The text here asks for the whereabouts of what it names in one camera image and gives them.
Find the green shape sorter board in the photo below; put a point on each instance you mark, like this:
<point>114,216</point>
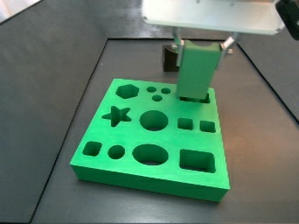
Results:
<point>154,142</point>

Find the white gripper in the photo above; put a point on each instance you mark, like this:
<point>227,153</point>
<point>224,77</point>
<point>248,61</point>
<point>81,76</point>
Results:
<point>237,16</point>

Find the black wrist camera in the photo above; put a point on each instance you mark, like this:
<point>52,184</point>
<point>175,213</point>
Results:
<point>287,9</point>

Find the green arch block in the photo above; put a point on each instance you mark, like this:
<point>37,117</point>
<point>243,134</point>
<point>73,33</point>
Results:
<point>199,63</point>

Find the black curved fixture block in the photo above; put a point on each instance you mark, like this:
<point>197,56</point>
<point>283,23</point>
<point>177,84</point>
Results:
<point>169,57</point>

